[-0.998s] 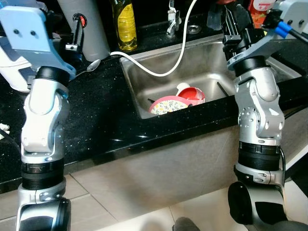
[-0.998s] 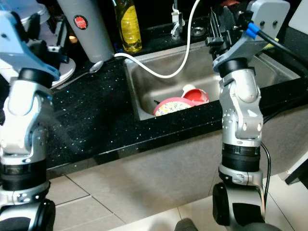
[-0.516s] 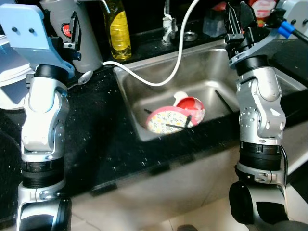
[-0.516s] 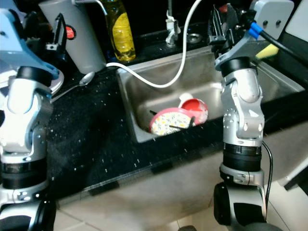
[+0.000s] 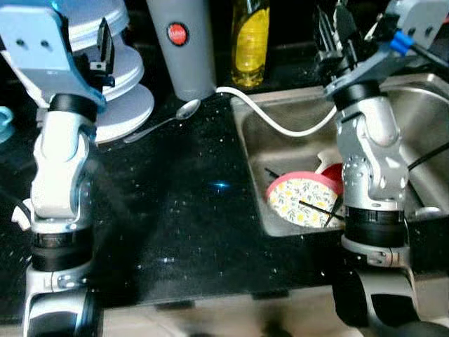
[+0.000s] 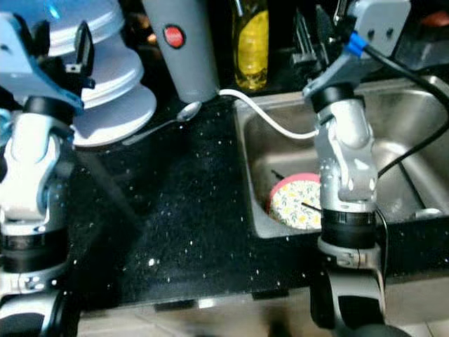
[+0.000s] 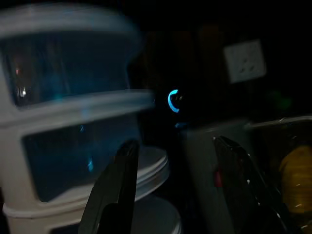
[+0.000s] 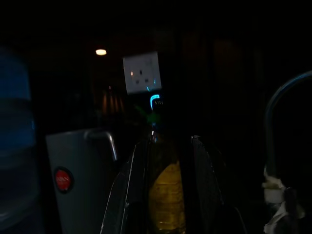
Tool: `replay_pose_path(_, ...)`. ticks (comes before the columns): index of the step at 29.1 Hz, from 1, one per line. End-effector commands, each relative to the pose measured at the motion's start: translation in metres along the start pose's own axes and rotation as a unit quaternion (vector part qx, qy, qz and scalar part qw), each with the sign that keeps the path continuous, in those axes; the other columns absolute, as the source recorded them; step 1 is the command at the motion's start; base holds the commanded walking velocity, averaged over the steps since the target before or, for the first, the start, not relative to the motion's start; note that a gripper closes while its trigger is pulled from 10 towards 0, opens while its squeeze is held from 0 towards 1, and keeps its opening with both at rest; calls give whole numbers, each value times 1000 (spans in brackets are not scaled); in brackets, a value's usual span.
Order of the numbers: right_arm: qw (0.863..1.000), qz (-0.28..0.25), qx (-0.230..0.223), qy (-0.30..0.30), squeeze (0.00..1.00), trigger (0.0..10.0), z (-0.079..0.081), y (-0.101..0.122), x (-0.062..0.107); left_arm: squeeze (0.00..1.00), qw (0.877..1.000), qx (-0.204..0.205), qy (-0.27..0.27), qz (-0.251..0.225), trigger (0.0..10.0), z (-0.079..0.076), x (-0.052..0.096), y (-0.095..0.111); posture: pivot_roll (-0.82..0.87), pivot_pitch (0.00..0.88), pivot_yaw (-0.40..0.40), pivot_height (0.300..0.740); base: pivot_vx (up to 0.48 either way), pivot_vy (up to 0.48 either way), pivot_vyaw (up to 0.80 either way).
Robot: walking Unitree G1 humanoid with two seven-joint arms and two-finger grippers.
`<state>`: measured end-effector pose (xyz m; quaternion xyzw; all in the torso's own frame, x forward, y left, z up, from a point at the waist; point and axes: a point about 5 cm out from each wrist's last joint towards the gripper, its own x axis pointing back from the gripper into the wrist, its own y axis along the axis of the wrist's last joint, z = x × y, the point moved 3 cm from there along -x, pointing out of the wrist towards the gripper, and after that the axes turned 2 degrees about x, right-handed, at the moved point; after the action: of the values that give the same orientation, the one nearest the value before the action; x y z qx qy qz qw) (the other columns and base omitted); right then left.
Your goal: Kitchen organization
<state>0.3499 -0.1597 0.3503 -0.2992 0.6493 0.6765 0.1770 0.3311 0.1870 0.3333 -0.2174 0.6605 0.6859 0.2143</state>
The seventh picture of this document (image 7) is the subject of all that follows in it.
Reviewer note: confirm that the black appliance with blue light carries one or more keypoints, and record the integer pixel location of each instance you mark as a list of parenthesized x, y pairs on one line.
[(171, 101)]

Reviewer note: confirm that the white wall socket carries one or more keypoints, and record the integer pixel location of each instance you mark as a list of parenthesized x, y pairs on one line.
[(245, 61)]

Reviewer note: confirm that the grey thermos flask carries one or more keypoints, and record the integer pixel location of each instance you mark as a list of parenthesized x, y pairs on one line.
[(200, 158)]

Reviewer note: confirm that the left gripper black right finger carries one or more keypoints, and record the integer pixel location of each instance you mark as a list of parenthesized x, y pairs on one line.
[(246, 195)]

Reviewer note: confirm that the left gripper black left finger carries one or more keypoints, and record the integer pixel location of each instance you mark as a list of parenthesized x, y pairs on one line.
[(114, 195)]

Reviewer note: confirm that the white plastic tiered steamer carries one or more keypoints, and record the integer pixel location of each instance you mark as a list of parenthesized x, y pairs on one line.
[(48, 117)]

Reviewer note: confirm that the yellow dish soap bottle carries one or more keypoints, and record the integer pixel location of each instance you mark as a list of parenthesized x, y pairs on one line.
[(298, 175)]

